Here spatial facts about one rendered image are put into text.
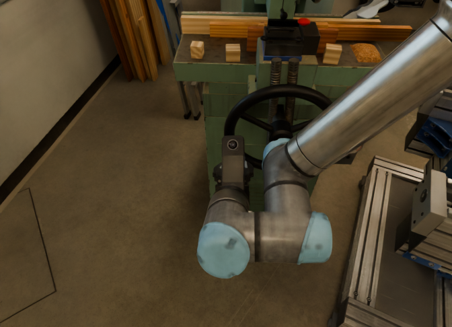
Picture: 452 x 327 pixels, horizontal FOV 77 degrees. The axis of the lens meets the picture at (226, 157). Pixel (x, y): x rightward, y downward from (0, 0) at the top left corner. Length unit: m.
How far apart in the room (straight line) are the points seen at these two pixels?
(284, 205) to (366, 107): 0.18
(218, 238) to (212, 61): 0.55
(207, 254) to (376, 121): 0.29
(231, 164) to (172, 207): 1.03
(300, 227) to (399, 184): 1.20
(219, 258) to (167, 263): 1.03
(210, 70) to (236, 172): 0.37
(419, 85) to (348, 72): 0.49
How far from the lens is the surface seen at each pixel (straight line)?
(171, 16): 1.71
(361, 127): 0.42
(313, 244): 0.43
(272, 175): 0.49
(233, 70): 0.83
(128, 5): 2.26
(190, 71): 0.85
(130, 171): 1.78
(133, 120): 2.11
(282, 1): 0.88
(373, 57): 0.93
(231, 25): 0.94
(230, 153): 0.57
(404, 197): 1.56
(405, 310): 1.30
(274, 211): 0.45
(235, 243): 0.40
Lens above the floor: 1.31
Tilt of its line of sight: 48 degrees down
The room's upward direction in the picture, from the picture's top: straight up
